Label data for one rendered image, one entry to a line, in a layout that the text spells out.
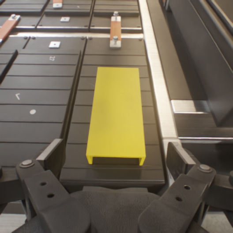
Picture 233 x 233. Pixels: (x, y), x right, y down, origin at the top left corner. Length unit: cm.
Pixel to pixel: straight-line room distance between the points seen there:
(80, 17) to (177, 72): 33
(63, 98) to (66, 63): 9
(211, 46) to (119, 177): 25
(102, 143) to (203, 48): 24
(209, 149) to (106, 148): 41
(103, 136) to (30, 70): 23
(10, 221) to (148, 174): 17
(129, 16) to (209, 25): 29
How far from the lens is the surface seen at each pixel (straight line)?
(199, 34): 37
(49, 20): 57
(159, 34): 50
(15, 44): 50
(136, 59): 37
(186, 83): 37
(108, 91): 26
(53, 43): 46
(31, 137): 27
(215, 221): 138
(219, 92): 29
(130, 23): 53
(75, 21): 55
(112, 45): 42
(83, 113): 27
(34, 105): 31
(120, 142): 21
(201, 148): 56
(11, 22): 59
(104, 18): 56
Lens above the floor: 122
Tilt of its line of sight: 55 degrees down
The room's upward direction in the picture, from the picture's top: 1 degrees clockwise
